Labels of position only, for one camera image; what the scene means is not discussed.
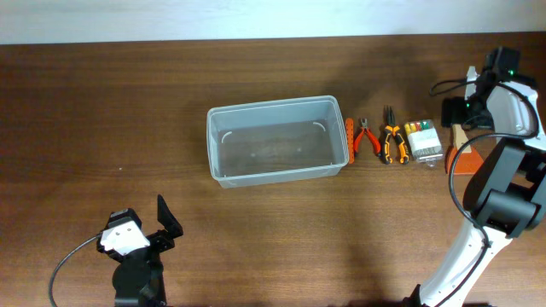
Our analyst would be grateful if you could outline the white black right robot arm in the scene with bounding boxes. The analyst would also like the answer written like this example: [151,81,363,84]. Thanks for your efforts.
[403,47,545,306]

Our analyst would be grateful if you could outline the clear plastic storage container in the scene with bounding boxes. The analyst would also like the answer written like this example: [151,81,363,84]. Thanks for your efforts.
[206,96,349,188]

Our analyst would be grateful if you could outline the orange perforated plastic strip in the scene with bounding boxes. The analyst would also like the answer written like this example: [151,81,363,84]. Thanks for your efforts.
[345,118,355,164]

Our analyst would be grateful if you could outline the orange black needle nose pliers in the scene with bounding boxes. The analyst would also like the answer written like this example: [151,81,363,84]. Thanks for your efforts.
[380,106,410,165]

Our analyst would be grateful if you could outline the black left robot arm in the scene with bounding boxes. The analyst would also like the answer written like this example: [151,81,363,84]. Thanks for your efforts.
[96,195,183,307]

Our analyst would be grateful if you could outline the clear pack of coloured clips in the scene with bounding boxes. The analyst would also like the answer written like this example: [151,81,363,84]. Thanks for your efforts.
[404,119,444,167]

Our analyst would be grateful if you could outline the red handled cutting pliers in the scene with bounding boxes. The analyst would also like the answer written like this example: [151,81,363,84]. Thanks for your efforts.
[353,118,382,157]

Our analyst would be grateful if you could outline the orange scraper with wooden handle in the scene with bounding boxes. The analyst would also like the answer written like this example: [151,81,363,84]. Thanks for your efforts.
[445,124,484,176]

